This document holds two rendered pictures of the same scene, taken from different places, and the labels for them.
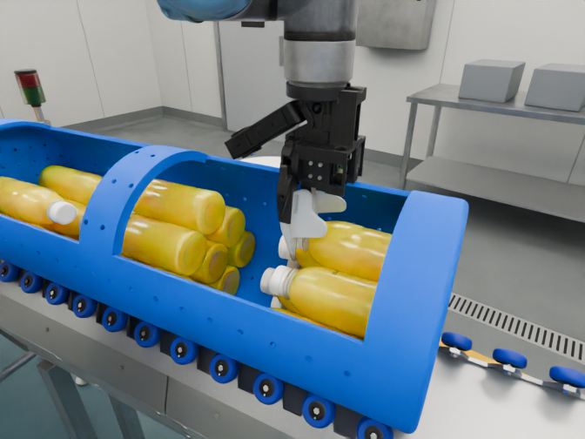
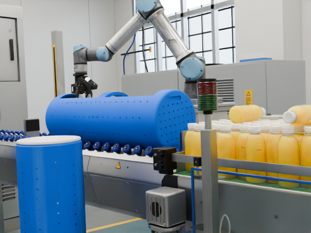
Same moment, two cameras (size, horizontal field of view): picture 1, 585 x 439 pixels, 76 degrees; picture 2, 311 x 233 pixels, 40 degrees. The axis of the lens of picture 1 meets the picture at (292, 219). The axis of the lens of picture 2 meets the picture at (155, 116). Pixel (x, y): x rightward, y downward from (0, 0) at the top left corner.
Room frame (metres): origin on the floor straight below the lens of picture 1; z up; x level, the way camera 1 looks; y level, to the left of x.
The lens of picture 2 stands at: (2.60, 1.10, 1.22)
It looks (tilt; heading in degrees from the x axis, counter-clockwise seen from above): 3 degrees down; 198
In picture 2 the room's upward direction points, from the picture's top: 2 degrees counter-clockwise
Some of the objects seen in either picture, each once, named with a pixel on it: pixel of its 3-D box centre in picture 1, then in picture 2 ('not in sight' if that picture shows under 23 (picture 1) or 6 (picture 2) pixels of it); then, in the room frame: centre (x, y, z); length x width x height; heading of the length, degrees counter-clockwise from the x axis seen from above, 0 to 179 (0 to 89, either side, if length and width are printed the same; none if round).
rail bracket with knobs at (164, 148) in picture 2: not in sight; (165, 160); (0.97, 0.61, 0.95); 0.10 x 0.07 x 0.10; 154
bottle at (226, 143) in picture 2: not in sight; (226, 153); (1.04, 0.86, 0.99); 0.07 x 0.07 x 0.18
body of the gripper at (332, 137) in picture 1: (321, 137); (80, 83); (0.43, -0.03, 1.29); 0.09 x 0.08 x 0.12; 64
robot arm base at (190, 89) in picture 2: not in sight; (195, 89); (0.23, 0.58, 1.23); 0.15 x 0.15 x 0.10
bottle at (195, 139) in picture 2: not in sight; (199, 151); (0.98, 0.75, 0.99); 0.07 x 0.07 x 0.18
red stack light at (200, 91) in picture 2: (28, 79); (207, 88); (1.26, 0.84, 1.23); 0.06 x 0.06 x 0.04
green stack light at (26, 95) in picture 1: (32, 94); (207, 102); (1.26, 0.84, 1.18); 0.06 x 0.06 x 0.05
